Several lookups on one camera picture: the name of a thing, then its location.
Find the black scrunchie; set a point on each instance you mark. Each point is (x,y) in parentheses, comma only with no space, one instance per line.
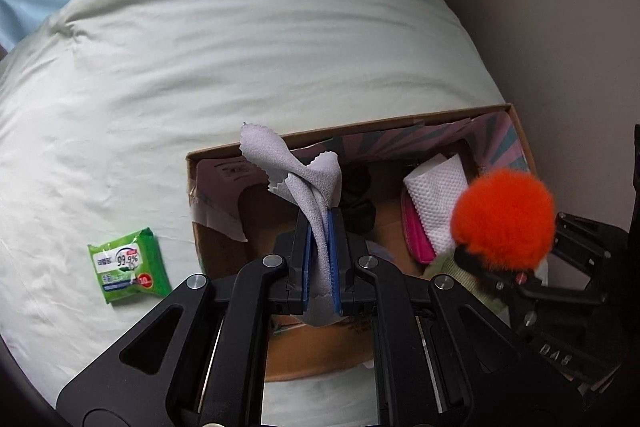
(361,213)

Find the orange fluffy pom-pom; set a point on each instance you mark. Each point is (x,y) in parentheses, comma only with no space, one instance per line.
(500,222)

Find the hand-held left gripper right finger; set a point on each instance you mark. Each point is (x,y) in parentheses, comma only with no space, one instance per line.
(334,257)

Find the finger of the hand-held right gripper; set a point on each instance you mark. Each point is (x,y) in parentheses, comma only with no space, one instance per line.
(480,269)
(585,252)

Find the cardboard box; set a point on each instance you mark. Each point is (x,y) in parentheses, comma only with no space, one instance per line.
(385,194)

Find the pink zip pouch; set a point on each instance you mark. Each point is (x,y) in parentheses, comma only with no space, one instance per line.
(417,238)

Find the light grey lens cloth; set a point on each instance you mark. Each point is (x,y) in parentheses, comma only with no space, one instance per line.
(305,187)

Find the white textured washcloth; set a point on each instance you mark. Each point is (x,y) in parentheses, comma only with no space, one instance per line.
(436,202)

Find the green wet wipes packet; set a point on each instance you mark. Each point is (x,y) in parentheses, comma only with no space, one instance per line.
(129,268)

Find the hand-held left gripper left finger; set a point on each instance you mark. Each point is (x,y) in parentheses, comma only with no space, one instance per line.
(306,257)

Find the pale green knit cloth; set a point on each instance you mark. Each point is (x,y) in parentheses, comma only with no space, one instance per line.
(450,276)

